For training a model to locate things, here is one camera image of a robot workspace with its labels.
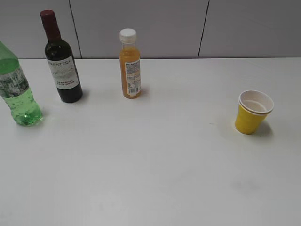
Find yellow paper cup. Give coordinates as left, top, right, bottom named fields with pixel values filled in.
left=235, top=90, right=274, bottom=135

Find green sprite bottle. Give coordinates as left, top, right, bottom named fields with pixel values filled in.
left=0, top=43, right=42, bottom=126

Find orange juice bottle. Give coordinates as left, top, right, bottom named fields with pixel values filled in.
left=119, top=28, right=141, bottom=99

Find dark red wine bottle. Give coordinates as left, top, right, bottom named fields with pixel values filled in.
left=40, top=10, right=83, bottom=103

